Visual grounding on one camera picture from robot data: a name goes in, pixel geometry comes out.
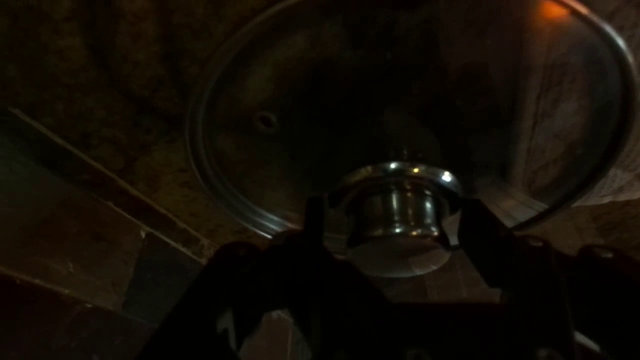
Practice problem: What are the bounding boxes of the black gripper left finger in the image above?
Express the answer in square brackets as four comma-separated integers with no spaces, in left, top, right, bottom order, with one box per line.
[300,195,330,246]

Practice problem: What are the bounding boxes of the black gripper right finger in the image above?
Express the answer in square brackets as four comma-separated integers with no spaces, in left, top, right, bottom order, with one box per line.
[458,195,518,272]

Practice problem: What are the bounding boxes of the glass lid with steel knob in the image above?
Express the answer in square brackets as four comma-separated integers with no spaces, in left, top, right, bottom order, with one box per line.
[185,0,640,280]

